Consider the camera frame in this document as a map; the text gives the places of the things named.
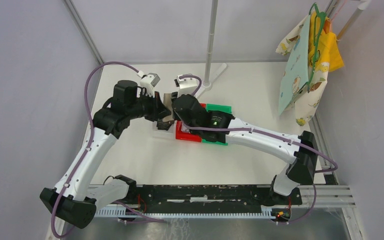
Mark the white hanger rail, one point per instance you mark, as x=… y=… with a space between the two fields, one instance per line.
x=363 y=5

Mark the green plastic bin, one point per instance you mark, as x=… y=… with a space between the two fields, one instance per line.
x=221 y=108

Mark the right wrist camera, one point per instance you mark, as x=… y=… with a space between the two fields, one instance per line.
x=187 y=84

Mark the beige card holder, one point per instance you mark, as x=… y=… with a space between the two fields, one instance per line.
x=167 y=101

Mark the clear plastic bin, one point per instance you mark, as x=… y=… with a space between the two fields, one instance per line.
x=162 y=134

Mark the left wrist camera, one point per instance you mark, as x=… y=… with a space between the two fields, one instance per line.
x=148 y=82

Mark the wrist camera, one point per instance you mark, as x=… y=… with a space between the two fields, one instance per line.
x=148 y=82
x=187 y=84

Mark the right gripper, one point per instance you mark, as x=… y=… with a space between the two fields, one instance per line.
x=176 y=115

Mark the red plastic bin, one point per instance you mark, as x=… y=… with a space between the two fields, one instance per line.
x=182 y=133

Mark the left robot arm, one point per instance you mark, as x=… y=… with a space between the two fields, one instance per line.
x=70 y=200

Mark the hanging patterned cloth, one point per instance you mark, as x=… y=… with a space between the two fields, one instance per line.
x=293 y=93

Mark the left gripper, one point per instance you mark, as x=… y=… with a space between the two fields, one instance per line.
x=159 y=110

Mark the white pole stand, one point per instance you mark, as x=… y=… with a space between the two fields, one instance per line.
x=210 y=77

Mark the green clothes hanger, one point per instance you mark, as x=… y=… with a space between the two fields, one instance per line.
x=316 y=46

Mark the yellow hanging garment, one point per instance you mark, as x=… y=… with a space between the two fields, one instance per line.
x=327 y=49

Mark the black cards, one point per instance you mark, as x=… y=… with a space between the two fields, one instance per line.
x=164 y=125

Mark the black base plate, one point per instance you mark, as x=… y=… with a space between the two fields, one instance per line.
x=207 y=199

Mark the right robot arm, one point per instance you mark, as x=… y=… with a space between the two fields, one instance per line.
x=299 y=152

